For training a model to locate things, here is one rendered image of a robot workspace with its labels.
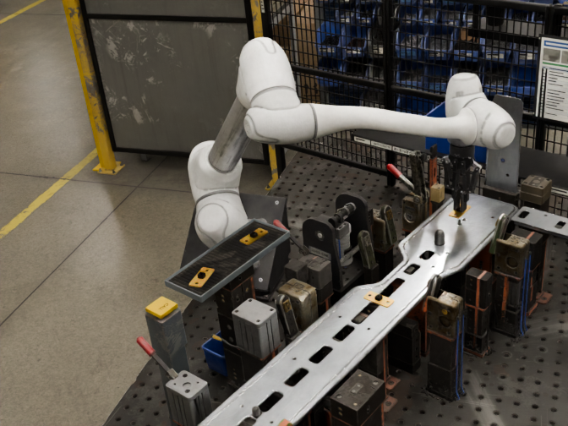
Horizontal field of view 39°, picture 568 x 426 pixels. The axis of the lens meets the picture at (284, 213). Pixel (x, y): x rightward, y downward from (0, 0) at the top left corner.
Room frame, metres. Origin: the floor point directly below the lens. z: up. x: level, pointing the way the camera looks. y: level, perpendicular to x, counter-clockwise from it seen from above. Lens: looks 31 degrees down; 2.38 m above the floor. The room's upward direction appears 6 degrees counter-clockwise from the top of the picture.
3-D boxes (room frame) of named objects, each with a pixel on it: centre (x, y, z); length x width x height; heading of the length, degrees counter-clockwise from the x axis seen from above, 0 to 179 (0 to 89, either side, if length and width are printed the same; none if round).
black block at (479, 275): (1.87, -0.55, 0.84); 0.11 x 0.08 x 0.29; 48
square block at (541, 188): (2.25, -0.83, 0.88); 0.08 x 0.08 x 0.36; 48
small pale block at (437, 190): (2.27, -0.51, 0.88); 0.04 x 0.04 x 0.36; 48
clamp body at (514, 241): (1.95, -0.67, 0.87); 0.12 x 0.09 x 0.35; 48
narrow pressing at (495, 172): (2.32, -0.74, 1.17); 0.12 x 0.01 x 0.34; 48
